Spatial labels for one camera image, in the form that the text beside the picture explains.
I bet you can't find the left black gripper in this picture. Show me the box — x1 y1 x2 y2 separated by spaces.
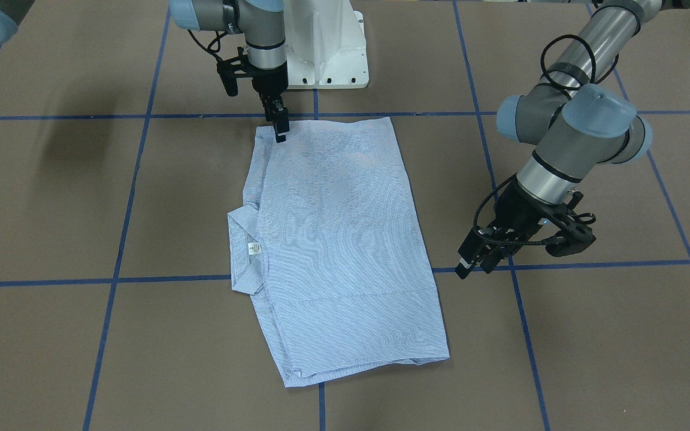
455 180 573 280

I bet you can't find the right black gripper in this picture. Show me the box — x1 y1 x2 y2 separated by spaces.
252 65 290 144

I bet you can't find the light blue striped shirt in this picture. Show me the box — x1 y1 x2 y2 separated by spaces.
227 117 450 388

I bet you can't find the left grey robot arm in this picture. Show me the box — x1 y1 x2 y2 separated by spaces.
455 1 690 279

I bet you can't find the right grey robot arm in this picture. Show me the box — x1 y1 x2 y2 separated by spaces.
0 1 290 142

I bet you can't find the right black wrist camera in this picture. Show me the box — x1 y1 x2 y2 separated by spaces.
216 53 253 96

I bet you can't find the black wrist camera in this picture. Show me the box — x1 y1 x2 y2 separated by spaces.
545 205 597 257
216 53 253 96

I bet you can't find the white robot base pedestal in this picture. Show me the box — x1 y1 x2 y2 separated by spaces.
284 1 370 90

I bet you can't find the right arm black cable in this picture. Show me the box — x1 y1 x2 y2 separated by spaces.
187 27 244 66

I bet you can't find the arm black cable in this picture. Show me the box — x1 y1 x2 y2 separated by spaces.
474 34 621 252
187 27 244 66

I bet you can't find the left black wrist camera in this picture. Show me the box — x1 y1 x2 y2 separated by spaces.
545 205 597 257

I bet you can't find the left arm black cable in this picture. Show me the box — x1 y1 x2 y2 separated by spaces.
474 34 621 252

